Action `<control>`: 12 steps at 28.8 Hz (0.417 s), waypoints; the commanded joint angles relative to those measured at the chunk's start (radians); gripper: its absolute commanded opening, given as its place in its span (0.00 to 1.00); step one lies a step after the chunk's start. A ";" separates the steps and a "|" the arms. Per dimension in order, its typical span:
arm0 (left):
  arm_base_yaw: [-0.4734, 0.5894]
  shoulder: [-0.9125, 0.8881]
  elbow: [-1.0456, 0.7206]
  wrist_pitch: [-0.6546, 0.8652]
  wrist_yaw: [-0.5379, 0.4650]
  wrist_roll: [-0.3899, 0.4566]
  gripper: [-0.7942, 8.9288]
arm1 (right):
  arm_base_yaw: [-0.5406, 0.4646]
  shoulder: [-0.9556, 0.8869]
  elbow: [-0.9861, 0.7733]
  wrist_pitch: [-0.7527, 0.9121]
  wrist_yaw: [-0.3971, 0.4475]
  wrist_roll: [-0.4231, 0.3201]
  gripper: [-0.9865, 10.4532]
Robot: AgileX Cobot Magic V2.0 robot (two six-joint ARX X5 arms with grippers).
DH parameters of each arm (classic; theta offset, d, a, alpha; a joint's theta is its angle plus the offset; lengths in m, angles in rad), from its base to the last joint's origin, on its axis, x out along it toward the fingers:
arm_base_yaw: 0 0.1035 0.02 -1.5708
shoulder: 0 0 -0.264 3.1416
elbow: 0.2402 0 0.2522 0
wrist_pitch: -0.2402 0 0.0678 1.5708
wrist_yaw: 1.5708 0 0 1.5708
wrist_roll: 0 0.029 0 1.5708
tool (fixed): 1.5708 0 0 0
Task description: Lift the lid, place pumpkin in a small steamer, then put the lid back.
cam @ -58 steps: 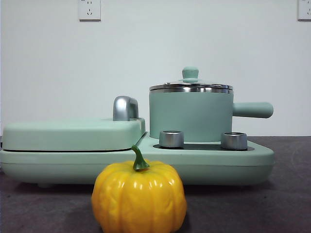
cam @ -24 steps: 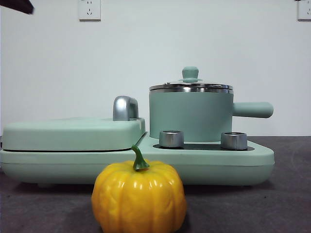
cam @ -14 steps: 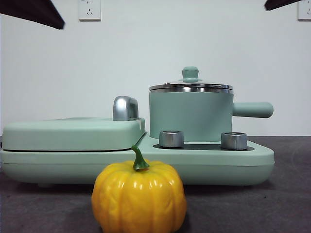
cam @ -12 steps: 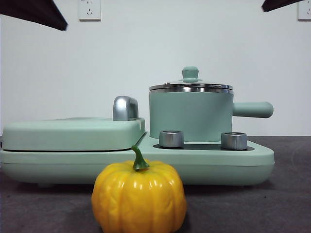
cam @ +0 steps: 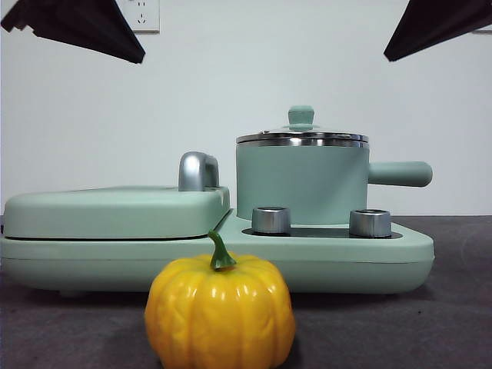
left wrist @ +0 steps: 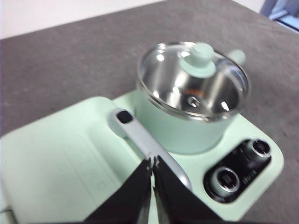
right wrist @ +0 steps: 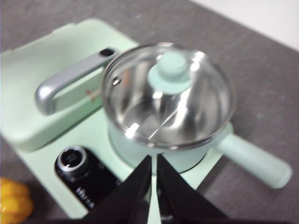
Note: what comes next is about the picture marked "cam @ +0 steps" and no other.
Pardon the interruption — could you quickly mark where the silver control knob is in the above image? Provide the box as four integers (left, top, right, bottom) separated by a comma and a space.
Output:
348, 209, 394, 238
251, 206, 292, 235

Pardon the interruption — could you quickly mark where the yellow toy pumpkin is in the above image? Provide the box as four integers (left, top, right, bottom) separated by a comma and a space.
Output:
144, 229, 298, 369

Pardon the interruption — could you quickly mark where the mint green breakfast machine base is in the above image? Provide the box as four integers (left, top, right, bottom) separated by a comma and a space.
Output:
0, 207, 436, 299

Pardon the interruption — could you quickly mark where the black control panel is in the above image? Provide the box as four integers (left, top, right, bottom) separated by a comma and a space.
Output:
241, 227, 394, 238

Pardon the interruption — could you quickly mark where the silver cover handle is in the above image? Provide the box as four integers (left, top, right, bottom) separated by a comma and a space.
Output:
178, 151, 221, 192

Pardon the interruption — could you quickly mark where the glass lid with green knob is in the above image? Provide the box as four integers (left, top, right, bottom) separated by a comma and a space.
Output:
235, 105, 370, 145

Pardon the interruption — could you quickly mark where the mint green pot with handle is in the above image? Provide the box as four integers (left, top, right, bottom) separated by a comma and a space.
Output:
235, 137, 434, 228

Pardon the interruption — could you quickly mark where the mint green hinged griddle cover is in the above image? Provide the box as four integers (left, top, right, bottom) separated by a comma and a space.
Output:
3, 185, 232, 241

